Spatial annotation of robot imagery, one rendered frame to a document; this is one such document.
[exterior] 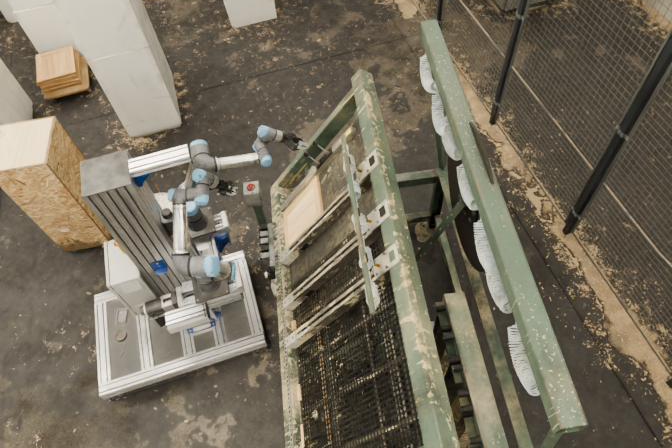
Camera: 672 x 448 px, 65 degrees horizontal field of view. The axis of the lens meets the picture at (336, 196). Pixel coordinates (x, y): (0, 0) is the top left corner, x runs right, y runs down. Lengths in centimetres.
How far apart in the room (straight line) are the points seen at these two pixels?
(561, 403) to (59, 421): 374
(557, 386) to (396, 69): 469
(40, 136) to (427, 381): 342
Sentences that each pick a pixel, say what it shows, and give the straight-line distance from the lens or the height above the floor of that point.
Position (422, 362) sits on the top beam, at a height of 191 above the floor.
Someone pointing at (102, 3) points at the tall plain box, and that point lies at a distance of 502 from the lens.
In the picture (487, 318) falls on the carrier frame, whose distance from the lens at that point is 367.
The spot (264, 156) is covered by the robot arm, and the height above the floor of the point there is 154.
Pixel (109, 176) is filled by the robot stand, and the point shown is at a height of 203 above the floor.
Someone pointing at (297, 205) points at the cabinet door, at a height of 106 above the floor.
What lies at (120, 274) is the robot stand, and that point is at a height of 123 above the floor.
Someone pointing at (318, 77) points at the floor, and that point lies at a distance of 616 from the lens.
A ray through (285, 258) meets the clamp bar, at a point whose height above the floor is 98.
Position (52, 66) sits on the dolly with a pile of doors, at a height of 30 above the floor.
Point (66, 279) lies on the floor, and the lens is 531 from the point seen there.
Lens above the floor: 411
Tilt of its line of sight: 55 degrees down
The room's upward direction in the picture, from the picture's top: 6 degrees counter-clockwise
